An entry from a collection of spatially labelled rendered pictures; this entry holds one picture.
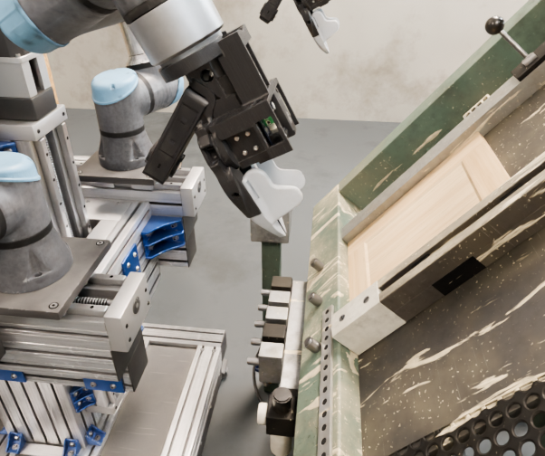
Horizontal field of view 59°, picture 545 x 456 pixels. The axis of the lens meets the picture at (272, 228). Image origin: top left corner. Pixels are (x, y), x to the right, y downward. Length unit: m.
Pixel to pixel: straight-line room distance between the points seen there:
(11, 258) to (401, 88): 4.00
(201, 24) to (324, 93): 4.15
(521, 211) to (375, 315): 0.30
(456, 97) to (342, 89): 3.22
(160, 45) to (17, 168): 0.50
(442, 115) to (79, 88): 4.21
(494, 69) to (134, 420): 1.49
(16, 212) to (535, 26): 1.19
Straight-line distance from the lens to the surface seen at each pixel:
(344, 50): 4.47
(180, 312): 2.39
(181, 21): 0.43
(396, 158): 1.42
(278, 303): 1.26
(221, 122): 0.45
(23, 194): 0.90
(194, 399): 1.75
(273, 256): 1.56
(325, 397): 0.90
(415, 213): 1.11
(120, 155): 1.33
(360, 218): 1.24
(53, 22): 0.50
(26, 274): 0.96
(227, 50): 0.44
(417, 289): 0.88
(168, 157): 0.50
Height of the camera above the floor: 1.61
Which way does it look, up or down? 33 degrees down
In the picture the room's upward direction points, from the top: straight up
